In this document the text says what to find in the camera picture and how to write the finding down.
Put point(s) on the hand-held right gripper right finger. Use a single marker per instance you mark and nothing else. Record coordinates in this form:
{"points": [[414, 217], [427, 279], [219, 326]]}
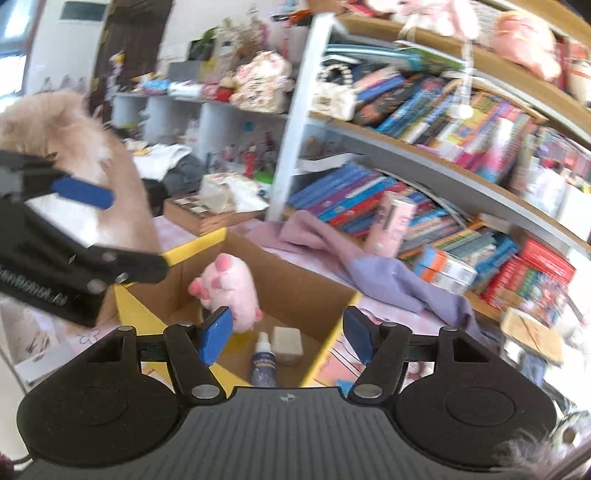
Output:
{"points": [[358, 337]]}

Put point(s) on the wooden box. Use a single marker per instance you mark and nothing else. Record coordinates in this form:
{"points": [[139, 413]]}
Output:
{"points": [[207, 214]]}

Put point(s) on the dried flower bunch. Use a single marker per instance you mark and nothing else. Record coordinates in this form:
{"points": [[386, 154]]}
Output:
{"points": [[242, 39]]}

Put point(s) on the grey cloth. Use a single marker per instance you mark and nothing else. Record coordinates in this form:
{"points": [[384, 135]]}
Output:
{"points": [[187, 173]]}

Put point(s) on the grey fluffy trim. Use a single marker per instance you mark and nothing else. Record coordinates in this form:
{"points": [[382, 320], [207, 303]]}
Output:
{"points": [[535, 452]]}

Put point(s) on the white cloth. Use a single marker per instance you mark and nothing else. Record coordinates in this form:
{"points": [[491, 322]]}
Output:
{"points": [[159, 159]]}

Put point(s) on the grey cubby shelf unit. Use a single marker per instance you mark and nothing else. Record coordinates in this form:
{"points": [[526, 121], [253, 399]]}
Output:
{"points": [[157, 115]]}

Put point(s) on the pink cylindrical device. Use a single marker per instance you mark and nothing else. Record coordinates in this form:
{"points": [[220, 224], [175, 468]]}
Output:
{"points": [[392, 221]]}

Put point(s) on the grey storage box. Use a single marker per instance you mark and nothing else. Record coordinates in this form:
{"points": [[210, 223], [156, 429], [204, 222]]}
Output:
{"points": [[184, 71]]}

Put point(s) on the row of colourful upright books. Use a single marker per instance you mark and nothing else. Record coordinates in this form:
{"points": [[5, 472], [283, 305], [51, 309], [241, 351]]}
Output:
{"points": [[438, 115]]}

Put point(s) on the fluffy orange white cat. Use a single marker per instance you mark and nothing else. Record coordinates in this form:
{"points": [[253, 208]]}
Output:
{"points": [[69, 134]]}

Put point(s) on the white quilted purse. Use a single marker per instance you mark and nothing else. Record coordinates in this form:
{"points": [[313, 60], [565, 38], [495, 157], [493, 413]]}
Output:
{"points": [[332, 99]]}

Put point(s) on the pink plush paw toy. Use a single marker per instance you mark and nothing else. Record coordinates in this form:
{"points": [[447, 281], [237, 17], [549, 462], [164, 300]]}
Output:
{"points": [[231, 286]]}

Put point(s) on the dark door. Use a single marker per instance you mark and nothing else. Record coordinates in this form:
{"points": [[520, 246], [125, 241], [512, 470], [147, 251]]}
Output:
{"points": [[131, 41]]}

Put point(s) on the large red book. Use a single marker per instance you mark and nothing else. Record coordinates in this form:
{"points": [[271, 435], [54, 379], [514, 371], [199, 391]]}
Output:
{"points": [[549, 263]]}

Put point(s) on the crumpled plastic bag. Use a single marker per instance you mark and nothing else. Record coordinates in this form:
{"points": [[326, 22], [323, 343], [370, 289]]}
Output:
{"points": [[231, 194]]}

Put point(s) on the purple cloth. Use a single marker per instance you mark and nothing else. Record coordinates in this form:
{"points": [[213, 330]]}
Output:
{"points": [[392, 281]]}

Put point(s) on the white bookshelf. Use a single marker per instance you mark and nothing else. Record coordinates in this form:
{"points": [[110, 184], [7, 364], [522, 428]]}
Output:
{"points": [[295, 115]]}

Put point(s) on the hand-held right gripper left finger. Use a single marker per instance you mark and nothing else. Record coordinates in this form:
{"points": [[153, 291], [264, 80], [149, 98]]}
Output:
{"points": [[214, 337]]}

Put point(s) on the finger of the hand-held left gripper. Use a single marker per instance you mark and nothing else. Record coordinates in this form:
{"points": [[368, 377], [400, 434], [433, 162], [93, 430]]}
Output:
{"points": [[85, 194], [138, 267]]}

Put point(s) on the yellow cardboard box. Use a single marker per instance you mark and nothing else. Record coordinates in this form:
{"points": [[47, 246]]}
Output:
{"points": [[295, 286]]}

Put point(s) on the row of thin blue books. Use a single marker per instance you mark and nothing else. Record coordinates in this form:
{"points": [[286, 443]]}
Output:
{"points": [[341, 189]]}

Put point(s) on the brown paper envelope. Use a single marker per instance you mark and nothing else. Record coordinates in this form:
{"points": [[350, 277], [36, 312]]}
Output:
{"points": [[531, 332]]}

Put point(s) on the small red dictionary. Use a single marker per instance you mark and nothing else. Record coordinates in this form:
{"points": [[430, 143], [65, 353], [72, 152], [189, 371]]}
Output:
{"points": [[505, 286]]}

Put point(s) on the blue spray bottle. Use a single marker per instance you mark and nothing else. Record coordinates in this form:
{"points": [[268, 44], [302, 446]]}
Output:
{"points": [[263, 364]]}

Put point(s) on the cream foam block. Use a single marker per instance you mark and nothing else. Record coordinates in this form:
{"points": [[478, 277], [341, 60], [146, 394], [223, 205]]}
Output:
{"points": [[286, 344]]}

